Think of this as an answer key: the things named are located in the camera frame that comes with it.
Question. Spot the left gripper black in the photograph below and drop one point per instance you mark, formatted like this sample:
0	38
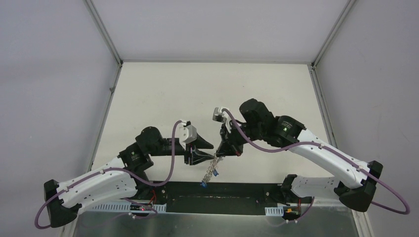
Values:
188	152

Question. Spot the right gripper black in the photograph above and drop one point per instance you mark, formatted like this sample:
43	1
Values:
229	145

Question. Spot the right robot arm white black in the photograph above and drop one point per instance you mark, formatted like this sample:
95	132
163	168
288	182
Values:
352	181

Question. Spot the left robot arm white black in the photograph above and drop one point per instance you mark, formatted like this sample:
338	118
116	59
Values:
123	176

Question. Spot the left electronics board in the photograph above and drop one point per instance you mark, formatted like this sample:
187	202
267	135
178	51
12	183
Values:
140	207

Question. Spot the electronics board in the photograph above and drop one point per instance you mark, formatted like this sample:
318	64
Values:
140	207
292	212

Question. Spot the right electronics board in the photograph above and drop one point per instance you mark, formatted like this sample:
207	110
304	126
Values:
292	212

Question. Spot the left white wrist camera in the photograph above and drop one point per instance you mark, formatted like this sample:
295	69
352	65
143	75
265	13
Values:
187	133

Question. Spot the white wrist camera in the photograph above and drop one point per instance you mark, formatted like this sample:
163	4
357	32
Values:
187	133
219	115

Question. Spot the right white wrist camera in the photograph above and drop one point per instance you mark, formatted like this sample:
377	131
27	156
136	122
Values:
219	115

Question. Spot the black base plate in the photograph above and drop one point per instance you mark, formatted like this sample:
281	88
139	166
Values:
217	198

